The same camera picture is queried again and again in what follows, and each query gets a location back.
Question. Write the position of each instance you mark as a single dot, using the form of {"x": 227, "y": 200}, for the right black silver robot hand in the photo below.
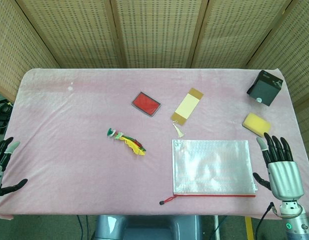
{"x": 284, "y": 177}

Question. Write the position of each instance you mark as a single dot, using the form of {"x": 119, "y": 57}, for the clear mesh zipper pouch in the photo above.
{"x": 209, "y": 167}

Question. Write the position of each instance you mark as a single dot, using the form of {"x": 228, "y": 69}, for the yellow sponge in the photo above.
{"x": 257, "y": 123}

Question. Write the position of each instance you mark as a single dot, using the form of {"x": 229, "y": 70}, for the yellow green red feather toy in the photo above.
{"x": 129, "y": 142}

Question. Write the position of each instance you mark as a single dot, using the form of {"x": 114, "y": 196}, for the pink tablecloth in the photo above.
{"x": 82, "y": 175}

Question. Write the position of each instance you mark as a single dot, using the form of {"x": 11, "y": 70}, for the black cardboard box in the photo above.
{"x": 265, "y": 91}

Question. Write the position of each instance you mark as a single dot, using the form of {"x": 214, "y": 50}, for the brown cream bookmark with tassel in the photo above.
{"x": 187, "y": 105}

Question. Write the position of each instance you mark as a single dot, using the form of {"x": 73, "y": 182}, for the grey-blue robot torso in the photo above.
{"x": 149, "y": 228}

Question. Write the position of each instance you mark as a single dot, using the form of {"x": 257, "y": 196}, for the red ink pad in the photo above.
{"x": 146, "y": 103}

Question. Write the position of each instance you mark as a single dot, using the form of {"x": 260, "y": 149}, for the woven folding screen wooden frame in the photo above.
{"x": 157, "y": 32}

